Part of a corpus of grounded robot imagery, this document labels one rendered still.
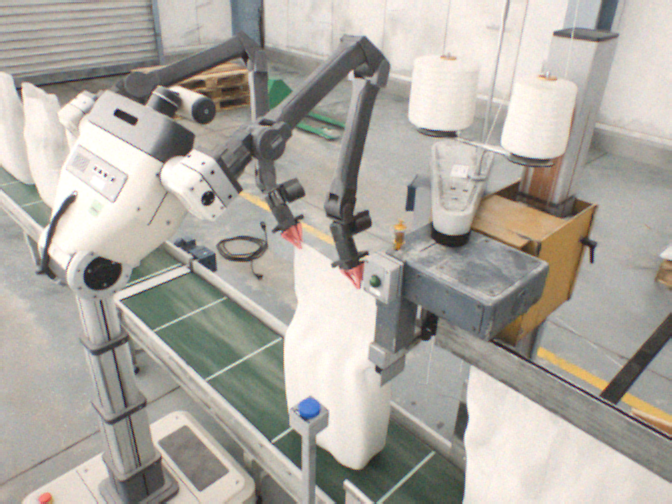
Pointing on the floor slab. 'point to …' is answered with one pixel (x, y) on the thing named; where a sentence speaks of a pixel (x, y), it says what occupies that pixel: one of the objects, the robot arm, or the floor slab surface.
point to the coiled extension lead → (245, 253)
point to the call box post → (308, 470)
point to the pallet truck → (278, 91)
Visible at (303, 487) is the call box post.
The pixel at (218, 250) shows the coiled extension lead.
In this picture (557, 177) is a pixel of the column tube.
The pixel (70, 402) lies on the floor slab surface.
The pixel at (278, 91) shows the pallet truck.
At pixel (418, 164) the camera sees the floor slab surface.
